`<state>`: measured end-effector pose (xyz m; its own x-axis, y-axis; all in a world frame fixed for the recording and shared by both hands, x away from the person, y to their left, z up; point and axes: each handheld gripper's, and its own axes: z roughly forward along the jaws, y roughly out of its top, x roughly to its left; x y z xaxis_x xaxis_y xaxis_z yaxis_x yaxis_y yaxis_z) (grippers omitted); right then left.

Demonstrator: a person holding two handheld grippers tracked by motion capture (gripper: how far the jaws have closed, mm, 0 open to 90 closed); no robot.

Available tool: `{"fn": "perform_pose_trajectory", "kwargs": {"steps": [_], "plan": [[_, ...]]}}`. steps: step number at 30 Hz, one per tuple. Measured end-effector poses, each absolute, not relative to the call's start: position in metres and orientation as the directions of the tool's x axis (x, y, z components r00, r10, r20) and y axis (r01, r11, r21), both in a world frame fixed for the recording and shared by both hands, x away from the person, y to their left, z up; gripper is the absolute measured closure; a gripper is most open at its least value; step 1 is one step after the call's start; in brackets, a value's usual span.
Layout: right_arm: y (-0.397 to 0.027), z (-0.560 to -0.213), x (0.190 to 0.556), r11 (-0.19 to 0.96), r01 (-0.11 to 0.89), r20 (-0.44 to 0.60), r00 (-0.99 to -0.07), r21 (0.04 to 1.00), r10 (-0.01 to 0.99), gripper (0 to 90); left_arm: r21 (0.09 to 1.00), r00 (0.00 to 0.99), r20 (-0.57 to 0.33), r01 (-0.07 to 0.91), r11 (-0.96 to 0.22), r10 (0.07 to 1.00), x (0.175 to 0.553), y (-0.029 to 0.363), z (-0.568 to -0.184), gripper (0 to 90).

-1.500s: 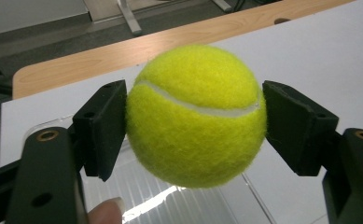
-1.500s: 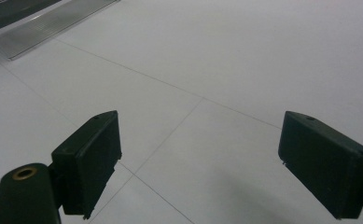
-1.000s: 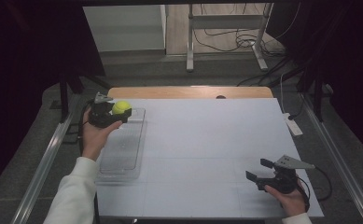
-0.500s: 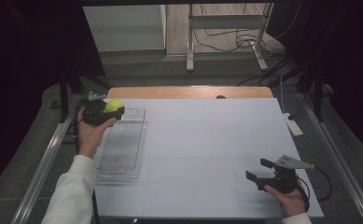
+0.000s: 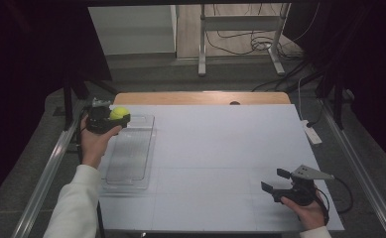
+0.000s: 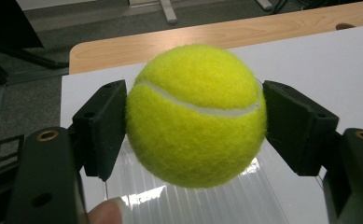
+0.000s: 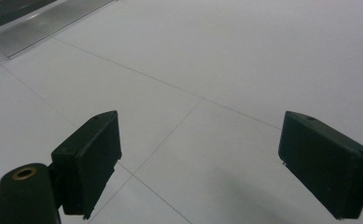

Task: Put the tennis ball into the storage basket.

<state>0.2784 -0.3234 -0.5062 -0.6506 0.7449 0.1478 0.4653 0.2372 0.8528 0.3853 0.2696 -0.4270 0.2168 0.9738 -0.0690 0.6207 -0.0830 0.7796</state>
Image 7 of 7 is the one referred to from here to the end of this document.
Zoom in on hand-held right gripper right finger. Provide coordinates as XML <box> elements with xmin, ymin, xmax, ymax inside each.
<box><xmin>277</xmin><ymin>110</ymin><xmax>363</xmax><ymax>220</ymax></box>

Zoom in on metal floor rail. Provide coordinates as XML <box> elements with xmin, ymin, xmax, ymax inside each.
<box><xmin>0</xmin><ymin>0</ymin><xmax>117</xmax><ymax>60</ymax></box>

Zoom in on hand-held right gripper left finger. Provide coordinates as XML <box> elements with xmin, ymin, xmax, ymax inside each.
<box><xmin>50</xmin><ymin>109</ymin><xmax>123</xmax><ymax>220</ymax></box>

